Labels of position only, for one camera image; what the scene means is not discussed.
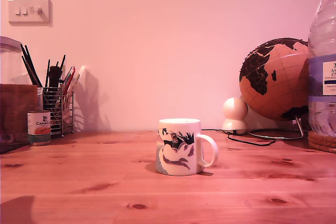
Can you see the white printed coffee mug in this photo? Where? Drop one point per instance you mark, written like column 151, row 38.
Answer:
column 178, row 153

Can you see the black chopstick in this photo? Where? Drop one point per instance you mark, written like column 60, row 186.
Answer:
column 34, row 66
column 30, row 66
column 29, row 72

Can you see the thick dark brush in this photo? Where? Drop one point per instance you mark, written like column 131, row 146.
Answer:
column 54, row 77

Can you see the white round camera device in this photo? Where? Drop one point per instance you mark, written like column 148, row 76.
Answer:
column 234, row 108

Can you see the brown wooden box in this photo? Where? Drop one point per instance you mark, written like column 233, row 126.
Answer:
column 15, row 103

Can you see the red pencil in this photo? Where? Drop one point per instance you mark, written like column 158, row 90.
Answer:
column 70, row 77

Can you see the white-tipped brush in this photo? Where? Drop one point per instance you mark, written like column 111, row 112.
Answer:
column 81, row 72

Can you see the glass jar with lid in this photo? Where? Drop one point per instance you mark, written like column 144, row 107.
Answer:
column 10, row 64

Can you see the labelled tin can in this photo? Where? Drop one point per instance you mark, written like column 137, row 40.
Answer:
column 39, row 129

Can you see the metal globe stand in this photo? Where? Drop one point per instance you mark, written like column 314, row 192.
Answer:
column 300, row 127

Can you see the cork globe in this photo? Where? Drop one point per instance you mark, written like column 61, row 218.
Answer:
column 283, row 82

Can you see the white wall light switch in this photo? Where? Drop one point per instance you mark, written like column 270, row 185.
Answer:
column 30, row 11

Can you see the cork coaster stack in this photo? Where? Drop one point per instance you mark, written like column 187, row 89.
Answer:
column 323, row 142

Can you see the large plastic water bottle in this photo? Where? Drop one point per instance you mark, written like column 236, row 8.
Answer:
column 323, row 51

